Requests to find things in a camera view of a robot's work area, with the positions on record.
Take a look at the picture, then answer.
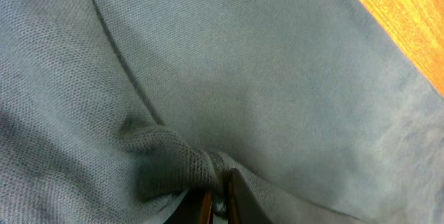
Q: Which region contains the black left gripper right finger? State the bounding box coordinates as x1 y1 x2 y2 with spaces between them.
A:
227 169 273 224

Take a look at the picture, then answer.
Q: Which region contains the blue polo shirt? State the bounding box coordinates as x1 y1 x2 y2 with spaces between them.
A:
1 0 443 223

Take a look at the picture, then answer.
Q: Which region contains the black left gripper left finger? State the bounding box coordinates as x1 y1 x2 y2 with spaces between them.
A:
164 189 212 224

